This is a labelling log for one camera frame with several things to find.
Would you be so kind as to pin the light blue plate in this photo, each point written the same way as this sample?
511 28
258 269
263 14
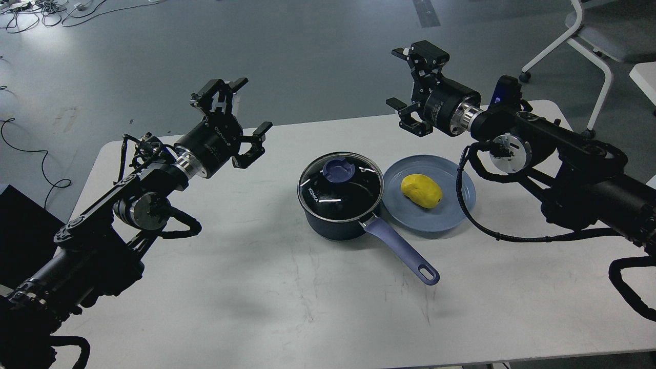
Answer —
445 216

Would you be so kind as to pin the white office chair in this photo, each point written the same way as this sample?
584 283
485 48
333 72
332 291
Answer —
621 30

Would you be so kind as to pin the white table edge right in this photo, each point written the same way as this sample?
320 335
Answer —
643 74

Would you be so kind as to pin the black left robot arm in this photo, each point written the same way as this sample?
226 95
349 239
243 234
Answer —
100 251

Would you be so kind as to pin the glass pot lid purple knob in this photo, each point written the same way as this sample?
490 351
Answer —
340 186

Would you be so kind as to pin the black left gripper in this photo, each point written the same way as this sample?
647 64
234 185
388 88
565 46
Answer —
219 136

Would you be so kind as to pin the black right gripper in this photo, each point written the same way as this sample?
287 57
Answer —
443 99

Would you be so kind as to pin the black box at left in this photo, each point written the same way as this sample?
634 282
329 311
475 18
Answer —
27 236

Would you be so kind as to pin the dark blue saucepan purple handle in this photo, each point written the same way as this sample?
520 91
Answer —
372 223

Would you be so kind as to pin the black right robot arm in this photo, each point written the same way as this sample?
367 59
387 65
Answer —
580 182

